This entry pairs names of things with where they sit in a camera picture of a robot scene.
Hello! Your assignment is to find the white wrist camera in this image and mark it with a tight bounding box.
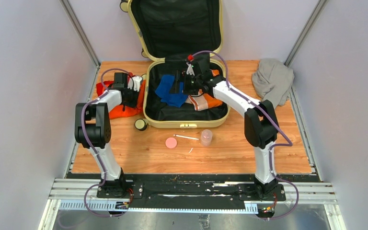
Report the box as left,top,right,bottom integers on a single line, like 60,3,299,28
127,76,143,92
185,62,195,76

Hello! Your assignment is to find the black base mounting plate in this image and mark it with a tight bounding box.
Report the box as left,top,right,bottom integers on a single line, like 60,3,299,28
97,174,286,210

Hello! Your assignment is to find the pink round lid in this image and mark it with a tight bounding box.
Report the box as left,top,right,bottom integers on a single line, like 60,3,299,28
165,137,178,149

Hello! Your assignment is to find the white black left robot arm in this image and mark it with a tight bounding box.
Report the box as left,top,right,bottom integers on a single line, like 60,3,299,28
74,69,143,198

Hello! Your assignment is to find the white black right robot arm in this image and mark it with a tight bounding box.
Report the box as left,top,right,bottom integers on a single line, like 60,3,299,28
171,58,280,200

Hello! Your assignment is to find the grey crumpled cloth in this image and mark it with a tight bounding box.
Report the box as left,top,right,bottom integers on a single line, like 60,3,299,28
251,58,295,107

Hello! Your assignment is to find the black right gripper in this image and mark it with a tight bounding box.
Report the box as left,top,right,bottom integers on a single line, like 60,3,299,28
169,70,202,96

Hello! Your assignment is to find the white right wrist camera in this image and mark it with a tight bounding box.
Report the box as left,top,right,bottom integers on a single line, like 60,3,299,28
185,62,195,76

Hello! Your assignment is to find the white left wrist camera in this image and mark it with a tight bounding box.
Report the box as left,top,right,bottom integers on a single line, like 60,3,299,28
127,76,143,92

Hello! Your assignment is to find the cream open suitcase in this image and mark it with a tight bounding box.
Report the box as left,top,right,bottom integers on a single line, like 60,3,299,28
120,0,230,130

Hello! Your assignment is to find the orange white patterned garment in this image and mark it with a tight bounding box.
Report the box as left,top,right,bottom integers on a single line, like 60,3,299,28
184,69,224,112

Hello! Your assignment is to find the clear plastic cup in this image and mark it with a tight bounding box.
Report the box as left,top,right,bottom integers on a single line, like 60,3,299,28
200,129,213,147

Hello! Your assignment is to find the white thin stick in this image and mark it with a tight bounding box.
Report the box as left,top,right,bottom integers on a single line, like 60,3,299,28
173,134,199,140

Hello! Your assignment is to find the blue garment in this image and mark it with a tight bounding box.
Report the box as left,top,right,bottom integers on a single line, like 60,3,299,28
155,75,188,108

